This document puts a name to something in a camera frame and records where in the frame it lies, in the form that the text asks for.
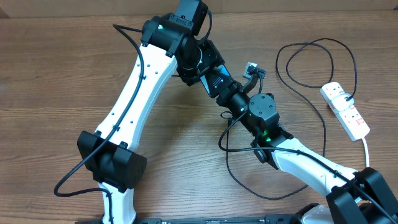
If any Samsung Galaxy smartphone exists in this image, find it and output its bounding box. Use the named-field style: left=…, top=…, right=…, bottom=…
left=200, top=65, right=233, bottom=98

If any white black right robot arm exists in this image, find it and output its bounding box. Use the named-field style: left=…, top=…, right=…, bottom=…
left=201, top=73, right=397, bottom=223

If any white power strip cord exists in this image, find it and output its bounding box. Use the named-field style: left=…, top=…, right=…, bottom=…
left=361, top=137, right=371, bottom=169

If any white power extension strip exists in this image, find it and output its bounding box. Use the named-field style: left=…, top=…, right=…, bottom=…
left=320, top=82, right=370, bottom=141

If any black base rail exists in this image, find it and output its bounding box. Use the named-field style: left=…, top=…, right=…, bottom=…
left=74, top=213, right=299, bottom=224

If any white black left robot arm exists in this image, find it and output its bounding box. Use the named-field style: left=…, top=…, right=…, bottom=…
left=77, top=1, right=224, bottom=223

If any white charger plug adapter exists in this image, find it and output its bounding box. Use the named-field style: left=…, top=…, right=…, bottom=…
left=331, top=93, right=354, bottom=113

